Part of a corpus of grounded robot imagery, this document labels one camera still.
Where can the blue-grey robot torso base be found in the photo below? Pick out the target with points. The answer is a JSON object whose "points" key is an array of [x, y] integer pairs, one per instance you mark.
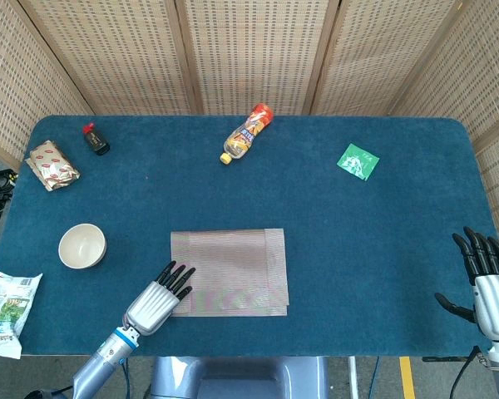
{"points": [[233, 378]]}

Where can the small black bottle red cap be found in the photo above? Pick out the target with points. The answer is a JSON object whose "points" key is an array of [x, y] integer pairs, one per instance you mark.
{"points": [[96, 142]]}

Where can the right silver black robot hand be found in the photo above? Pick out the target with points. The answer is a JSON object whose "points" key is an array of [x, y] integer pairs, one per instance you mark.
{"points": [[497, 303]]}

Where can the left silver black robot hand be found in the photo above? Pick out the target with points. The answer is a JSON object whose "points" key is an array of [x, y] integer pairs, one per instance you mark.
{"points": [[151, 305]]}

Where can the white table leg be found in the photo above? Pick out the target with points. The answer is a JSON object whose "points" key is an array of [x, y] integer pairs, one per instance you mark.
{"points": [[353, 378]]}

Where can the plastic bottle orange label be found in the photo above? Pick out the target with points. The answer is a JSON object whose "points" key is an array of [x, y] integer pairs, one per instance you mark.
{"points": [[243, 137]]}

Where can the white bowl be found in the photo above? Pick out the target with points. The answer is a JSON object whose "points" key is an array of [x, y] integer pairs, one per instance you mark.
{"points": [[82, 246]]}

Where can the blue felt table cover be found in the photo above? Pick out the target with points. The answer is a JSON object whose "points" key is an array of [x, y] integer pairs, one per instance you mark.
{"points": [[316, 228]]}

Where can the green tea sachet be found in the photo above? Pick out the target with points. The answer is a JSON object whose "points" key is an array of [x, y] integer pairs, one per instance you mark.
{"points": [[357, 162]]}

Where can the grey woven placemat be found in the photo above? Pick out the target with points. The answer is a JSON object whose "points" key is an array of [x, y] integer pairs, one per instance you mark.
{"points": [[233, 266]]}

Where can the white green snack bag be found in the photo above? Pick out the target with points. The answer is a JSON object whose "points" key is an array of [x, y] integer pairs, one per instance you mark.
{"points": [[8, 311]]}

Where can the woven bamboo folding screen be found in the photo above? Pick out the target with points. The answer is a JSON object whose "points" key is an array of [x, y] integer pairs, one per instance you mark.
{"points": [[253, 54]]}

